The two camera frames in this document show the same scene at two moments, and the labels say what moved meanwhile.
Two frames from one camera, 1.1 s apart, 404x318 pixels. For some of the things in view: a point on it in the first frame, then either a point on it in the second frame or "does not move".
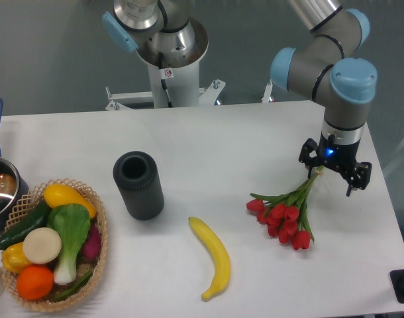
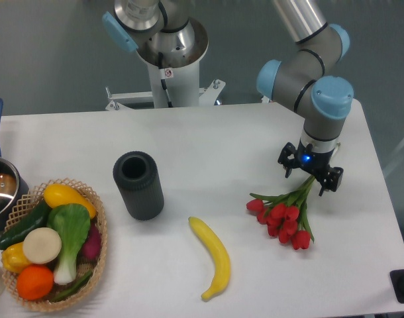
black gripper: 340,156 → 314,162
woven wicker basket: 54,246 does not move
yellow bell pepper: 14,258 does not move
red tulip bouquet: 286,214 does not move
